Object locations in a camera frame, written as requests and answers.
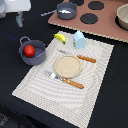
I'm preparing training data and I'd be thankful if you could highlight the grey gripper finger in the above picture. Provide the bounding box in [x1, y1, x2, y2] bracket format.
[16, 12, 23, 27]

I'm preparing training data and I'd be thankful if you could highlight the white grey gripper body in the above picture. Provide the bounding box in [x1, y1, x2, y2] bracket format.
[0, 0, 31, 13]

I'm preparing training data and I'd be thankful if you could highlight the red toy tomato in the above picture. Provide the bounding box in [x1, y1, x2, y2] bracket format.
[24, 45, 35, 57]

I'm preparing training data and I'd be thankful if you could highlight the grey pot with lid handles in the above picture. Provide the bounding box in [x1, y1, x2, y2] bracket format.
[19, 36, 46, 65]

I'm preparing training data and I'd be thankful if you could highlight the yellow toy banana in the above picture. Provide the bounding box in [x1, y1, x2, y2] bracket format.
[54, 33, 66, 44]

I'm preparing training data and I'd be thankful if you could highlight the black stove burner disc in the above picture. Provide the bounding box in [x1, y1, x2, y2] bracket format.
[69, 0, 84, 6]
[80, 13, 98, 24]
[88, 1, 104, 10]

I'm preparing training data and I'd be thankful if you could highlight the round beige plate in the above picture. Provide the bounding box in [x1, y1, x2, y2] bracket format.
[54, 55, 82, 78]

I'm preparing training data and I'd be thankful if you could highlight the beige bowl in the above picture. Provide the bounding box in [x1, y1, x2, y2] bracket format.
[117, 4, 128, 30]

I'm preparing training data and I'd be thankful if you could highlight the woven beige placemat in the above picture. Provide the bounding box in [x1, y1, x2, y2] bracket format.
[12, 32, 113, 128]

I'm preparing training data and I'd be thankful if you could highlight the grey saucepan with handle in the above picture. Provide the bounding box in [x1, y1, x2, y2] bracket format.
[43, 2, 77, 20]

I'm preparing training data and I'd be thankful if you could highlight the fork with wooden handle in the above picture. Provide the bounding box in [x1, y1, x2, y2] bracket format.
[43, 71, 84, 89]

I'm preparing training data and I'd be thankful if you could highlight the knife with wooden handle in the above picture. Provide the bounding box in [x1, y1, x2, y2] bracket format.
[58, 50, 96, 63]

